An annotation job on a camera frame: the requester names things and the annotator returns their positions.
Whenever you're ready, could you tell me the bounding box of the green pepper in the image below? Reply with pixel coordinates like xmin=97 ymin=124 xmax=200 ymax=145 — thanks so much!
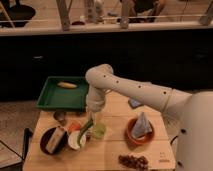
xmin=77 ymin=119 xmax=93 ymax=148

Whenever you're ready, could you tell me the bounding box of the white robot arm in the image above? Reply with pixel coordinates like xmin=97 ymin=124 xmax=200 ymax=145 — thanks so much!
xmin=85 ymin=64 xmax=213 ymax=171

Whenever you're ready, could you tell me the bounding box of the green plastic cup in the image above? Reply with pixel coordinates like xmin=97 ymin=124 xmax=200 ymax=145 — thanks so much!
xmin=93 ymin=123 xmax=106 ymax=139

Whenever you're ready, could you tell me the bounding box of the small metal cup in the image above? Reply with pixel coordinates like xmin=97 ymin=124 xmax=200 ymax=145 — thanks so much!
xmin=53 ymin=110 xmax=66 ymax=122

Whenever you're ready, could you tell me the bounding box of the white bowl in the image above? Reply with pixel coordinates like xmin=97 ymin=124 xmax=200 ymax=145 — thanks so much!
xmin=68 ymin=131 xmax=86 ymax=150

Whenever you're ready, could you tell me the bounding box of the blue sponge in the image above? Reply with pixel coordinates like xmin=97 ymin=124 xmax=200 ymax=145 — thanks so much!
xmin=128 ymin=99 xmax=142 ymax=109

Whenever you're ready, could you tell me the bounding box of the white brown block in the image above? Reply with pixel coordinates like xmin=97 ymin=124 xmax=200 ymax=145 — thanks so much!
xmin=45 ymin=126 xmax=66 ymax=154

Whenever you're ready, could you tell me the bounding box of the blue grey cloth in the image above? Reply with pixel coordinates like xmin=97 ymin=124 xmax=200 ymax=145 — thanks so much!
xmin=131 ymin=112 xmax=152 ymax=139

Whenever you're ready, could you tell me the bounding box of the yellow banana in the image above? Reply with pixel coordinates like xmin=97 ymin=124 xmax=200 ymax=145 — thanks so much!
xmin=57 ymin=82 xmax=77 ymax=89

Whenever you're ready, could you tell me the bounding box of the green plastic tray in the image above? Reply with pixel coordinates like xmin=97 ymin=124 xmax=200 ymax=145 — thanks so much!
xmin=37 ymin=76 xmax=88 ymax=112

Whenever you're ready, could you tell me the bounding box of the orange bowl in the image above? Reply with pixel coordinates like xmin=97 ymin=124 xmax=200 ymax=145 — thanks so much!
xmin=124 ymin=118 xmax=155 ymax=147

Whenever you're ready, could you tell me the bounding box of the dark brown plate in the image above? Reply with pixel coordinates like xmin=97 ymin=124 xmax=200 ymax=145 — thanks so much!
xmin=40 ymin=127 xmax=68 ymax=155

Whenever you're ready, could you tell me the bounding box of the bunch of dark grapes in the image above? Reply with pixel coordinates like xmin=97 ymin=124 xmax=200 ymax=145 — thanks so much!
xmin=118 ymin=155 xmax=148 ymax=171

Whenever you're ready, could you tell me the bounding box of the seated person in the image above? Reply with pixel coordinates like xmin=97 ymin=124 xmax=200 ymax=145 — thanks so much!
xmin=129 ymin=0 xmax=166 ymax=23

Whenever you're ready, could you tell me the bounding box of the black chair frame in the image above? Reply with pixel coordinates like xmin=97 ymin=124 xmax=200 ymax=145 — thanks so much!
xmin=0 ymin=128 xmax=33 ymax=171

